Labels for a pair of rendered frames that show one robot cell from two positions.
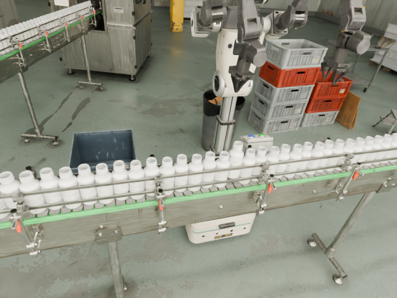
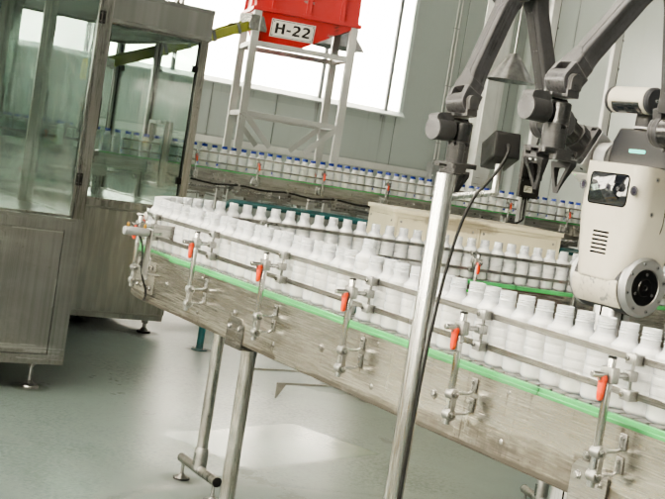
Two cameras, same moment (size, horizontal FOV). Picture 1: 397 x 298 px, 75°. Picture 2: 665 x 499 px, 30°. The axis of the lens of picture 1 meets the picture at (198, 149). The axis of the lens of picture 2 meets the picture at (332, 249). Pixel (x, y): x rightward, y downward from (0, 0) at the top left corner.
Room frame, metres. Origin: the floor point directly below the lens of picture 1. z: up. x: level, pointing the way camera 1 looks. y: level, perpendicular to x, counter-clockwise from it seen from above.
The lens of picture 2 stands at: (0.14, -3.25, 1.37)
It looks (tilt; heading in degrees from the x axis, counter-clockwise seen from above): 4 degrees down; 78
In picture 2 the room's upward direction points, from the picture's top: 9 degrees clockwise
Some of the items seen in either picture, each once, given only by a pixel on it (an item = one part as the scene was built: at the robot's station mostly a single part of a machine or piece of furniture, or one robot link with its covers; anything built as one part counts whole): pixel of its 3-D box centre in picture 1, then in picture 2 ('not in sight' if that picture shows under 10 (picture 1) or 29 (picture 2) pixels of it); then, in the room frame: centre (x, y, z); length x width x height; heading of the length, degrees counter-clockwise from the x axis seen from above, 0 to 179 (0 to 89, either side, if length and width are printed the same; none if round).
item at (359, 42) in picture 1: (356, 34); (547, 96); (1.13, -0.56, 1.60); 0.12 x 0.09 x 0.12; 21
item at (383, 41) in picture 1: (383, 45); not in sight; (5.22, -3.15, 0.85); 0.36 x 0.12 x 0.27; 20
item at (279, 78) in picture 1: (289, 71); not in sight; (3.26, -1.00, 0.78); 0.61 x 0.41 x 0.22; 117
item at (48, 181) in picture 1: (51, 188); (239, 248); (0.62, 0.50, 1.08); 0.06 x 0.06 x 0.17
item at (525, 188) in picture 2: not in sight; (529, 172); (3.42, 5.79, 1.55); 0.17 x 0.15 x 0.42; 2
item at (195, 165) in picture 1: (195, 172); (325, 273); (0.80, 0.00, 1.08); 0.06 x 0.06 x 0.17
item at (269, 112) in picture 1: (278, 103); not in sight; (3.25, -1.00, 0.33); 0.61 x 0.41 x 0.22; 116
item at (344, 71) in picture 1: (335, 73); (542, 169); (1.15, -0.55, 1.44); 0.07 x 0.07 x 0.09; 20
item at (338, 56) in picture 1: (339, 55); (553, 140); (1.16, -0.55, 1.51); 0.10 x 0.07 x 0.07; 20
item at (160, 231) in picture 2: not in sight; (147, 262); (0.38, 0.90, 0.96); 0.23 x 0.10 x 0.27; 20
